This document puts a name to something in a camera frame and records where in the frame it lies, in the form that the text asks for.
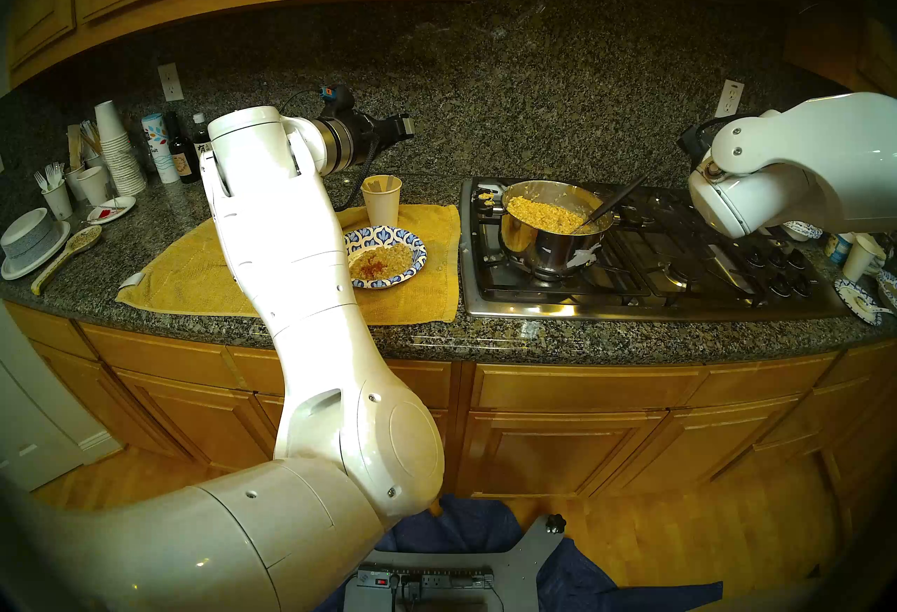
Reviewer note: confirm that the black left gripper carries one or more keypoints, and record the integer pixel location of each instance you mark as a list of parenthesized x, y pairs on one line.
[(368, 135)]

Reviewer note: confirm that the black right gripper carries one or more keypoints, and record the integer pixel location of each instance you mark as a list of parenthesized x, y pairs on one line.
[(697, 140)]

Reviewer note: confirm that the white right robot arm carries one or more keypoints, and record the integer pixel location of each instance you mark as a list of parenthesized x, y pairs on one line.
[(806, 162)]

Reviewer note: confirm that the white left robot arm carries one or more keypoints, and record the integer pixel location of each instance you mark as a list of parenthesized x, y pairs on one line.
[(294, 309)]

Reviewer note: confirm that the blue patterned paper bowl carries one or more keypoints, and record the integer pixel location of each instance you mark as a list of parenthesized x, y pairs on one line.
[(413, 246)]

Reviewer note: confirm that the scooped oatmeal portion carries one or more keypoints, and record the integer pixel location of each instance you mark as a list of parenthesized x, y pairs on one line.
[(382, 262)]

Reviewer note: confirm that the oatmeal in saucepan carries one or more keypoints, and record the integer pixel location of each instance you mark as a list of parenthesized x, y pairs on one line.
[(543, 215)]

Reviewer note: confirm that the blue patterned bowl with food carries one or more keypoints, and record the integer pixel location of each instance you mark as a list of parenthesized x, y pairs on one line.
[(888, 288)]

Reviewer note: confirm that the wooden spoon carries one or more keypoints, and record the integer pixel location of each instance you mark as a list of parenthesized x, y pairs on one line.
[(80, 241)]

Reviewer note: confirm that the white paper cup with spoons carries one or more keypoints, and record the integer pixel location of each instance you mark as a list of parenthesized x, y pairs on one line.
[(382, 208)]

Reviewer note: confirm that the stack of blue patterned bowls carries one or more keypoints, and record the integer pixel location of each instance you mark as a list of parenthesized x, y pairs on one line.
[(806, 230)]

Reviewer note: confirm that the stainless gas cooktop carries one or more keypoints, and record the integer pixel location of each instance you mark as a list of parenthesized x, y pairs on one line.
[(701, 281)]

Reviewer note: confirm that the dark wooden corner cabinet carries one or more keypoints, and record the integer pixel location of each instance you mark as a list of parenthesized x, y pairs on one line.
[(834, 50)]

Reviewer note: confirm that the small printed food tub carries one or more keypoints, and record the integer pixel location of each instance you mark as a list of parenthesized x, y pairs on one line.
[(839, 252)]

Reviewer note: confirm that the stainless steel saucepan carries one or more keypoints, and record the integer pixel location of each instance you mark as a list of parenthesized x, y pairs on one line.
[(539, 253)]

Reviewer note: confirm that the soy sauce bottle white cap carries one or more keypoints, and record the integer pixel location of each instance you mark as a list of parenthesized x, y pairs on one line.
[(200, 127)]

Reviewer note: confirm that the plain white paper cup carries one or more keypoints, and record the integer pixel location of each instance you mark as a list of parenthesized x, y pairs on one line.
[(860, 260)]

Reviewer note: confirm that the dark oil bottle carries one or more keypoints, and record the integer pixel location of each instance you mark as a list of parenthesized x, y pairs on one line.
[(184, 161)]

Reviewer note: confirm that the blue patterned paper plate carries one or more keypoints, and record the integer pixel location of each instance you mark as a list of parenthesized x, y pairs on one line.
[(851, 295)]

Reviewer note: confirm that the white salt canister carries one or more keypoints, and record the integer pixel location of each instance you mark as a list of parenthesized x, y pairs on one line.
[(161, 155)]

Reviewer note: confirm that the yellow terry towel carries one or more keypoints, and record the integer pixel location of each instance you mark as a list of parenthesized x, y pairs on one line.
[(175, 274)]

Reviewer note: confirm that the stack of white paper cups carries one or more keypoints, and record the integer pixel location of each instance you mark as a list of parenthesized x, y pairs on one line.
[(122, 159)]

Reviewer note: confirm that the small white plate red stain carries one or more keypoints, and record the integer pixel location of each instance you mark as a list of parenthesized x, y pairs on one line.
[(112, 208)]

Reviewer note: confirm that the bundle of wooden stir sticks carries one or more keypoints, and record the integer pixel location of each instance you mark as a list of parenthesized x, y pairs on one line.
[(91, 135)]

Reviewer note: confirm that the wooden lower cabinets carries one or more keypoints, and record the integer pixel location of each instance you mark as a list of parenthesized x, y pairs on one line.
[(560, 421)]

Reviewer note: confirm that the flat wooden cutlery pack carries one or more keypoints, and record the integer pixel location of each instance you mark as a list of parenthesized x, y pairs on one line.
[(75, 145)]

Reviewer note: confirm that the white plastic fork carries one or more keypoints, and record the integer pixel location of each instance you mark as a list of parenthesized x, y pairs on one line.
[(40, 180), (50, 175), (59, 173)]

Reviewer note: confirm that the white paper cup with forks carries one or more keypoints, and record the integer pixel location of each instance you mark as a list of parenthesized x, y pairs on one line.
[(58, 203)]

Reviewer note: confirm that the large white plate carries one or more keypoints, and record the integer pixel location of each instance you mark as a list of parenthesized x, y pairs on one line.
[(59, 246)]

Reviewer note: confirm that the grey stack of paper plates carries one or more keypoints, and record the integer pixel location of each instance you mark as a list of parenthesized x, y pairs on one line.
[(28, 232)]

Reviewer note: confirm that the grey power strip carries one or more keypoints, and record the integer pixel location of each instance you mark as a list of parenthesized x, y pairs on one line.
[(441, 578)]

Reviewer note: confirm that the dark blue denim cloth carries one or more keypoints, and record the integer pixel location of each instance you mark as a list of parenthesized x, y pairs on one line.
[(596, 582)]

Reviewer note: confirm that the white wall outlet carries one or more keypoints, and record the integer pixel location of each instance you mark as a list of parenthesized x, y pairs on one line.
[(730, 98), (171, 82)]

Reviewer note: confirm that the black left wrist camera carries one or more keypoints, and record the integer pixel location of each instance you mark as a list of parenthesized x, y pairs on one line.
[(338, 100)]

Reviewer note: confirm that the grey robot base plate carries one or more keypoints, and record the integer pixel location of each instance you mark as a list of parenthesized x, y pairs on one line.
[(525, 561)]

